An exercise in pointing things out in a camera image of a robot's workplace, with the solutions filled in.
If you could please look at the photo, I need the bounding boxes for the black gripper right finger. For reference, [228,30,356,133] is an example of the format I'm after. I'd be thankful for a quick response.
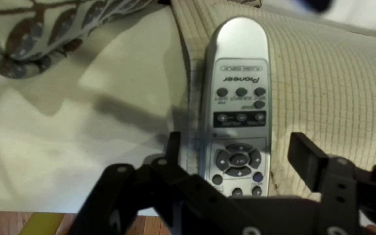
[286,130,376,235]

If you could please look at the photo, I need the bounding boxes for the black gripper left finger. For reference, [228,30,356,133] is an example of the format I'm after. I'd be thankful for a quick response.
[68,130,251,235]

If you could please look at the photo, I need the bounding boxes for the silver Pioneer remote control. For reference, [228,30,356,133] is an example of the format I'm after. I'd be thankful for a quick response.
[198,15,272,199]

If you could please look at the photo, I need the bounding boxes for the white sofa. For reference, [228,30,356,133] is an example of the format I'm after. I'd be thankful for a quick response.
[0,4,199,216]

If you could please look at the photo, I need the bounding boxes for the yellow object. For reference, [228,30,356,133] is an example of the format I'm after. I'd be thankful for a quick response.
[20,211,66,235]

